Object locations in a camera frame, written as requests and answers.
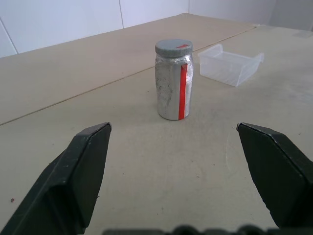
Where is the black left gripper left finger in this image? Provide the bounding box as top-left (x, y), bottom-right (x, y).
top-left (0, 122), bottom-right (112, 235)

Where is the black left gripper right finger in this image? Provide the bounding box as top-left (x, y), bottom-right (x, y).
top-left (236, 122), bottom-right (313, 231)

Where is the clear plastic tray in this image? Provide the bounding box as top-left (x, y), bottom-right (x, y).
top-left (197, 44), bottom-right (265, 88)

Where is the silver bottle with red stripe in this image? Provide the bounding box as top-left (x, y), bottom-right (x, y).
top-left (155, 52), bottom-right (195, 121)

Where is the grey ridged plastic jar lid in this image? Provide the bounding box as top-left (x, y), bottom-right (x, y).
top-left (155, 39), bottom-right (193, 58)

